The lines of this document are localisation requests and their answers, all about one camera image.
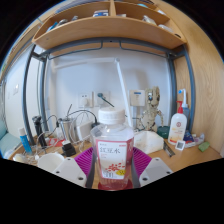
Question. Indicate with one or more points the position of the wooden shelf unit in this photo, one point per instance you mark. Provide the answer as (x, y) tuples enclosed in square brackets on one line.
[(106, 30)]

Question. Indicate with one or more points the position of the dark green pot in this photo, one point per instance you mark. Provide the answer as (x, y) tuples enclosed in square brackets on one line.
[(163, 132)]

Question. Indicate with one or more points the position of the black charger block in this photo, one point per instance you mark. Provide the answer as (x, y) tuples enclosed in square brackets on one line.
[(68, 149)]

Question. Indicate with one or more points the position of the white tissue pack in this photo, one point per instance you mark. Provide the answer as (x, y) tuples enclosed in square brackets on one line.
[(150, 141)]

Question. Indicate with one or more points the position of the blue tube white cap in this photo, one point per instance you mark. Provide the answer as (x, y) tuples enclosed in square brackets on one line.
[(25, 141)]

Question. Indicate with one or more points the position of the white pump bottle red nozzle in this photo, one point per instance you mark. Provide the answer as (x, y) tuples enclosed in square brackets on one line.
[(177, 128)]

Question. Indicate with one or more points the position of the bagged bread roll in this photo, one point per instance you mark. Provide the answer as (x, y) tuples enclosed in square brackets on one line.
[(20, 158)]

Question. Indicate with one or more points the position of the small white thermometer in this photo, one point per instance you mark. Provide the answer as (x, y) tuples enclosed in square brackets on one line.
[(180, 145)]

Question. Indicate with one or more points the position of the clear bottle with pink label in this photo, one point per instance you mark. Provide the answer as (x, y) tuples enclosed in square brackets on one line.
[(113, 146)]

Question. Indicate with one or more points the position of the white power adapter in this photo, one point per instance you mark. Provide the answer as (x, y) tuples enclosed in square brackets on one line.
[(85, 130)]

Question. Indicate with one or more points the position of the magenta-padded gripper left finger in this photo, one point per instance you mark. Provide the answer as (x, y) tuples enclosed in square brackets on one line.
[(68, 170)]

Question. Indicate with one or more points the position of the grey metal bed frame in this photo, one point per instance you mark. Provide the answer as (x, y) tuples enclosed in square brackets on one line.
[(171, 83)]

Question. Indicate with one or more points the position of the bed with checked sheet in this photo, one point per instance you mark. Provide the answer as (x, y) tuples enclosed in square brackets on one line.
[(7, 141)]

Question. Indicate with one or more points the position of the black electric shaver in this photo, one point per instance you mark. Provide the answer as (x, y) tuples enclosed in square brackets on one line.
[(39, 128)]

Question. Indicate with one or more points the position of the white wall box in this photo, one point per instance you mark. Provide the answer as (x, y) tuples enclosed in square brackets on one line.
[(137, 98)]

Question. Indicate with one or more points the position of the tree creature figurine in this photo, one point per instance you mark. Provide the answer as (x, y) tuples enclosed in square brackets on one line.
[(151, 110)]

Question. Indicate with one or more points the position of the clear spray bottle white nozzle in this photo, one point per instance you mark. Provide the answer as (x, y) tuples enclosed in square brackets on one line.
[(185, 106)]

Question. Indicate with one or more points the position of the white desk lamp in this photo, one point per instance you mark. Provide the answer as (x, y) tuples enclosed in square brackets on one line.
[(124, 90)]

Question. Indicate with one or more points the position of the small green packet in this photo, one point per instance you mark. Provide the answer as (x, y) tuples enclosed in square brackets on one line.
[(204, 146)]

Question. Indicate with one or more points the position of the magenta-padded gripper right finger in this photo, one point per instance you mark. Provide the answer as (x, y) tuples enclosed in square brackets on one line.
[(155, 170)]

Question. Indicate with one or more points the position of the white wall socket with plug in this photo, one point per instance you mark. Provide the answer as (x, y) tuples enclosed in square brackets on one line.
[(101, 98)]

